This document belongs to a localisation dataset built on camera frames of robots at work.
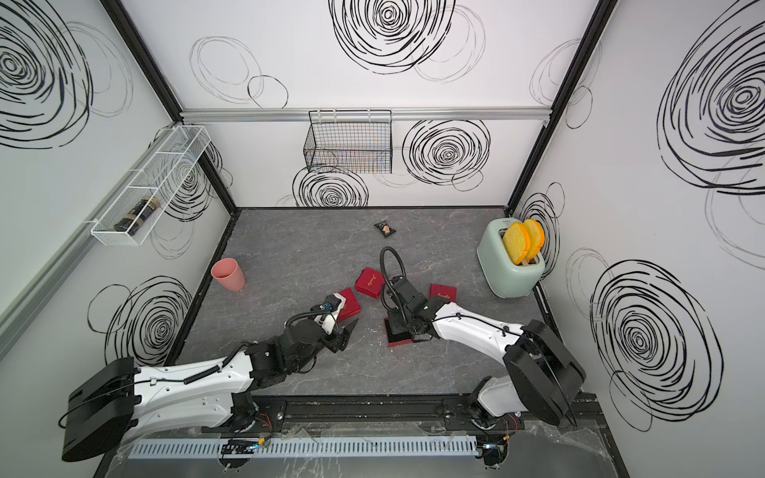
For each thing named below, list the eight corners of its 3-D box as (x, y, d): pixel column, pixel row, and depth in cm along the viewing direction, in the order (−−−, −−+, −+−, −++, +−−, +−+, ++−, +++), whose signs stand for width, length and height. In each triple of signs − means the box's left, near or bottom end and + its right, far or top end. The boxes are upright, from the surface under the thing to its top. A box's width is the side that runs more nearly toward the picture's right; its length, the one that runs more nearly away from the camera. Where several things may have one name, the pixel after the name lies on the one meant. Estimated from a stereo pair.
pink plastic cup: (222, 294, 98) (207, 277, 90) (230, 275, 103) (216, 257, 95) (246, 294, 98) (233, 277, 90) (252, 275, 103) (241, 257, 95)
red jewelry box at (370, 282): (354, 290, 99) (353, 284, 96) (366, 272, 104) (365, 266, 101) (376, 300, 96) (375, 295, 94) (387, 281, 101) (387, 275, 98)
